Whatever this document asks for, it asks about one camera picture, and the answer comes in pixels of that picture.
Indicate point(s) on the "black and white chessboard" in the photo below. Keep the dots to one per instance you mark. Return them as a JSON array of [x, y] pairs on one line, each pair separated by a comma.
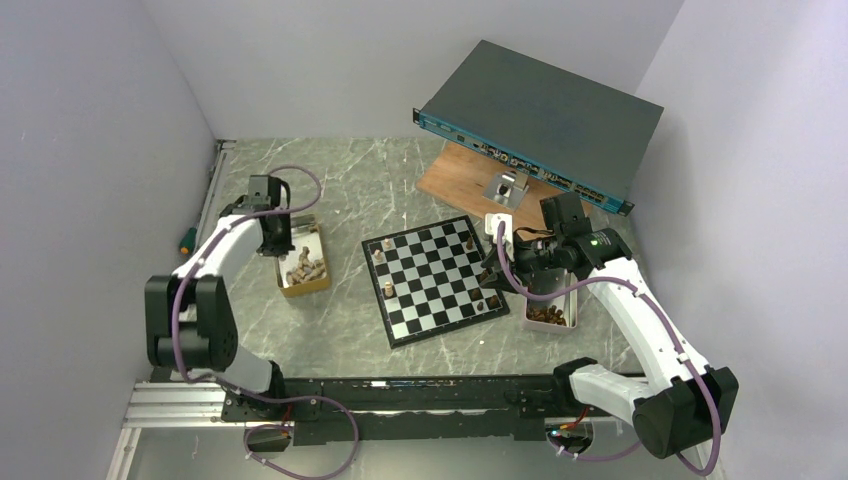
[[433, 274]]

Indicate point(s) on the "gold tin tray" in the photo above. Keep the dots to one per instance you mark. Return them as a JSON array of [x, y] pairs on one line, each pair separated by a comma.
[[304, 270]]

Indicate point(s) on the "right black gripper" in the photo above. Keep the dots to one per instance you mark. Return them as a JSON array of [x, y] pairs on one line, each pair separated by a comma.
[[497, 278]]

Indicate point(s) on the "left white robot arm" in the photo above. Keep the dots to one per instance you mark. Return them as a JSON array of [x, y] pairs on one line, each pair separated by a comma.
[[190, 324]]

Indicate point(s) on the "wooden board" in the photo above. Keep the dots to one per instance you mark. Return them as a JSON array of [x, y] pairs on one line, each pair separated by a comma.
[[460, 176]]

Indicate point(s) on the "silver metal stand bracket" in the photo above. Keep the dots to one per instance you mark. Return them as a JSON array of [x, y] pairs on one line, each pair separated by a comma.
[[507, 189]]

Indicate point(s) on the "orange green screwdriver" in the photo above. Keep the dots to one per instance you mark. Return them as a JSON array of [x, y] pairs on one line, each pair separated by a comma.
[[187, 243]]

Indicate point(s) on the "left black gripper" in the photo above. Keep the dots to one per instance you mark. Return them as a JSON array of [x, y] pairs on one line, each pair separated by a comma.
[[282, 247]]

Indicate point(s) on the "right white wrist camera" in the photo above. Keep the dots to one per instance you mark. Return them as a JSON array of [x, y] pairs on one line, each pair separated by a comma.
[[493, 222]]

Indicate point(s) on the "white tray with dark pieces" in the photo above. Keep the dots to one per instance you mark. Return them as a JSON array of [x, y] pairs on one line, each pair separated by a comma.
[[555, 316]]

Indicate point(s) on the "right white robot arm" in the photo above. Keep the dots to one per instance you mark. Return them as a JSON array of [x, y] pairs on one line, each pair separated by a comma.
[[683, 406]]

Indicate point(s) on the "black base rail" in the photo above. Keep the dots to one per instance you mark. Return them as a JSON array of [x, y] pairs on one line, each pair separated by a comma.
[[519, 407]]

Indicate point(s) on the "dark grey network switch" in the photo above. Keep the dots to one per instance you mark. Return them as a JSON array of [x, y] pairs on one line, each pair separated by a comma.
[[558, 127]]

